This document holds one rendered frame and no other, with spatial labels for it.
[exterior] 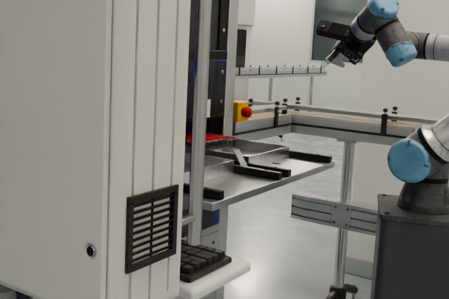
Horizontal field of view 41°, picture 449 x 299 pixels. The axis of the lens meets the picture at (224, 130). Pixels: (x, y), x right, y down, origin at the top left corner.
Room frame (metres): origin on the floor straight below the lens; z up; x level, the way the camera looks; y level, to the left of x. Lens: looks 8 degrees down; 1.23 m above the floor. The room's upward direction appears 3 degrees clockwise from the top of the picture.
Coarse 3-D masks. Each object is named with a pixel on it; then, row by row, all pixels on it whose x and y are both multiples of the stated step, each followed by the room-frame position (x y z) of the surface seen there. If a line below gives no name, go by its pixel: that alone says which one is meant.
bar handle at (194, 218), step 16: (208, 0) 1.01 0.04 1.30; (208, 16) 1.01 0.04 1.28; (208, 32) 1.01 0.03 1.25; (208, 48) 1.01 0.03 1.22; (208, 64) 1.01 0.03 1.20; (192, 112) 1.01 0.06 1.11; (192, 128) 1.01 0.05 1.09; (192, 144) 1.01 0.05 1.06; (192, 160) 1.01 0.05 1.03; (192, 176) 1.00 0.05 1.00; (192, 192) 1.00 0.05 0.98; (192, 208) 1.00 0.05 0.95; (192, 224) 1.00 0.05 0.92; (192, 240) 1.00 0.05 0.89
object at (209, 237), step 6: (204, 228) 2.00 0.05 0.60; (210, 228) 2.02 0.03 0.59; (216, 228) 2.05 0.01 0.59; (204, 234) 1.99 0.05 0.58; (210, 234) 2.02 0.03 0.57; (216, 234) 2.06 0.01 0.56; (186, 240) 1.90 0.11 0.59; (204, 240) 1.99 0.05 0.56; (210, 240) 2.02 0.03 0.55; (216, 240) 2.06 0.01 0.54; (210, 246) 2.03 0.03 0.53; (216, 246) 2.06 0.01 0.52; (210, 294) 2.04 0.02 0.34
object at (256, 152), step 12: (240, 144) 2.02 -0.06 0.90; (252, 144) 1.99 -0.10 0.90; (264, 144) 1.97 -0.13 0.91; (276, 144) 1.95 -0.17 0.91; (216, 156) 1.76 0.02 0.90; (228, 156) 1.74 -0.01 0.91; (252, 156) 1.72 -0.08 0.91; (264, 156) 1.78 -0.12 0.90; (276, 156) 1.85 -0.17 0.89; (288, 156) 1.92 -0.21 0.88
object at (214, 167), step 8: (184, 152) 1.72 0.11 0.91; (184, 160) 1.72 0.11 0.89; (208, 160) 1.68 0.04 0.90; (216, 160) 1.66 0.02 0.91; (224, 160) 1.65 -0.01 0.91; (232, 160) 1.63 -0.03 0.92; (184, 168) 1.65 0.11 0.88; (208, 168) 1.53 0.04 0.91; (216, 168) 1.56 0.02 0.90; (224, 168) 1.60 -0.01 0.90; (232, 168) 1.63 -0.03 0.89; (184, 176) 1.44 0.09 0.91; (208, 176) 1.53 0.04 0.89; (216, 176) 1.56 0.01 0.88
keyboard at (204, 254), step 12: (180, 252) 1.11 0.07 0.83; (192, 252) 1.11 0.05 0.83; (204, 252) 1.12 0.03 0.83; (216, 252) 1.12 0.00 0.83; (180, 264) 1.05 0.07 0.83; (192, 264) 1.05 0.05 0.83; (204, 264) 1.07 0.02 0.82; (216, 264) 1.09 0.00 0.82; (180, 276) 1.03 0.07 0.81; (192, 276) 1.03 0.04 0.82
